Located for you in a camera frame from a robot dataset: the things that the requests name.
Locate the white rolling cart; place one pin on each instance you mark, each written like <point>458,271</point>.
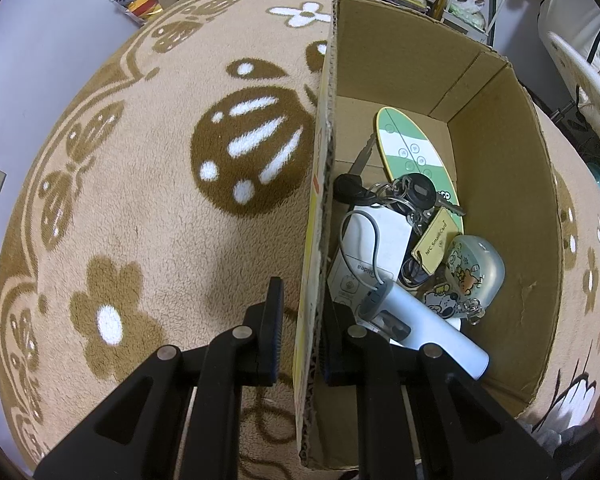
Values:
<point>475,5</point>

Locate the bunch of keys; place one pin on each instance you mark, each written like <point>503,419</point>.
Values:
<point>415,191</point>

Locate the cardboard box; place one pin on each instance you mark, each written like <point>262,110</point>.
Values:
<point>510,210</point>

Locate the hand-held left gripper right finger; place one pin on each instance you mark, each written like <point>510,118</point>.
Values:
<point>337,355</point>

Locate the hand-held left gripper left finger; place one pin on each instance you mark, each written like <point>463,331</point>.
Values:
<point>276,330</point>

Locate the cartoon earbud case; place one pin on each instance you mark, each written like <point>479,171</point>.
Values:
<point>472,265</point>

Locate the tan flower printed blanket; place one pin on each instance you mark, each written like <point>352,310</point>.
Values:
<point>145,185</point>

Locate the tan card tag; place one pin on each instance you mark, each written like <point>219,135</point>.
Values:
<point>432,245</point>

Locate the green and yellow oval board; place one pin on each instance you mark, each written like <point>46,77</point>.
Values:
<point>405,140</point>

